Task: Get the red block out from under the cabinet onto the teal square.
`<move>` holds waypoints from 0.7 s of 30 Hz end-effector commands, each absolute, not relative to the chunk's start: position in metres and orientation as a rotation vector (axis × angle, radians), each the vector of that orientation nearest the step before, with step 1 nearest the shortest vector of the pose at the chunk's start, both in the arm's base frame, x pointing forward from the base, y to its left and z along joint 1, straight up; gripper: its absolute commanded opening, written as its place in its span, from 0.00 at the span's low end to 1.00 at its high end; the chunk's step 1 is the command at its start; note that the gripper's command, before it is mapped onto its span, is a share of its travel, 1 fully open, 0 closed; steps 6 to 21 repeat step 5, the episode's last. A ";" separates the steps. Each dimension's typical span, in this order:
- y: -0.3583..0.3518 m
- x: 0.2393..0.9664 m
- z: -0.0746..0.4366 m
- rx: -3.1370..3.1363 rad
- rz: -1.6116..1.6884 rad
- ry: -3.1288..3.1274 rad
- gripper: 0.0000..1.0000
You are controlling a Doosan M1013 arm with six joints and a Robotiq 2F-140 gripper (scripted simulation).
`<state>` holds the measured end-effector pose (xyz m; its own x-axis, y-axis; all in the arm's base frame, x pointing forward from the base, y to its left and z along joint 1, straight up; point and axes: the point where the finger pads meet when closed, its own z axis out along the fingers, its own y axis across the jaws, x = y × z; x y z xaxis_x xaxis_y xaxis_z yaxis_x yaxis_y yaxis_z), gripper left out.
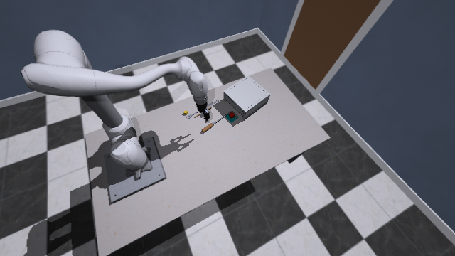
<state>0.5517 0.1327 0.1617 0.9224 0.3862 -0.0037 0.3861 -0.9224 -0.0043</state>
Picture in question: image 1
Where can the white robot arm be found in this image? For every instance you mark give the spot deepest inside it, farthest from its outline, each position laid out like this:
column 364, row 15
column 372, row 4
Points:
column 63, row 69

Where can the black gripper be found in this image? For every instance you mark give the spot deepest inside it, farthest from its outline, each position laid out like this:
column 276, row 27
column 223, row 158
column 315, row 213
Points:
column 203, row 111

